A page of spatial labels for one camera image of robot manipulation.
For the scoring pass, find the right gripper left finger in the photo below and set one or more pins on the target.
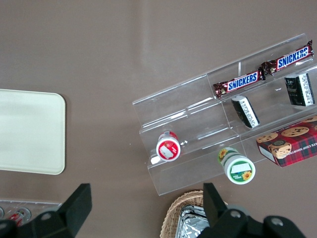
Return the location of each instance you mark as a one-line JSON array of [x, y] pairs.
[[71, 210]]

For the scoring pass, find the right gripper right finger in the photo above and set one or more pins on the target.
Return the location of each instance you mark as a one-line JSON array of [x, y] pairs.
[[215, 205]]

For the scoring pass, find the aluminium foil tray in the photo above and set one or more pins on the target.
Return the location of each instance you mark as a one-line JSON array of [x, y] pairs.
[[190, 223]]

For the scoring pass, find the oval tan wicker basket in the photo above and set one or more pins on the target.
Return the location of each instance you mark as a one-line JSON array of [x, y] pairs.
[[171, 215]]

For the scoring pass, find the beige rectangular serving tray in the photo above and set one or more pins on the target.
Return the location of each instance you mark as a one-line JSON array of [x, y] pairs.
[[29, 131]]

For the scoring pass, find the clear acrylic bottle stand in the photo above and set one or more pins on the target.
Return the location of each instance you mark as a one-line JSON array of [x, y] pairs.
[[37, 205]]

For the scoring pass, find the green lid yogurt cup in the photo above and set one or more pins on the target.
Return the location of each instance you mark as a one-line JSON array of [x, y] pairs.
[[240, 169]]

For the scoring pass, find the red cola bottle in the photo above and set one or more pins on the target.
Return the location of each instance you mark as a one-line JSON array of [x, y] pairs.
[[21, 215]]

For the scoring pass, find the red lid yogurt cup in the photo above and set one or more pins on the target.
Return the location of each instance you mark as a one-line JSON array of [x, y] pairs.
[[168, 148]]

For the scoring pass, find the clear acrylic step shelf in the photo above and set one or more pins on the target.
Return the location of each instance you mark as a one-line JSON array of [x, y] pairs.
[[188, 116]]

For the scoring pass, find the small black white box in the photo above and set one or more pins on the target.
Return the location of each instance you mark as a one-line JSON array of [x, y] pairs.
[[299, 89], [245, 111]]

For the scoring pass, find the red tartan cookie box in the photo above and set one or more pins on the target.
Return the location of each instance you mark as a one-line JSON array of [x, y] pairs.
[[294, 146]]

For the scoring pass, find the Snickers chocolate bar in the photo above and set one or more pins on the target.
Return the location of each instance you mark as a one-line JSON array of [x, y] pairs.
[[239, 84], [288, 59]]

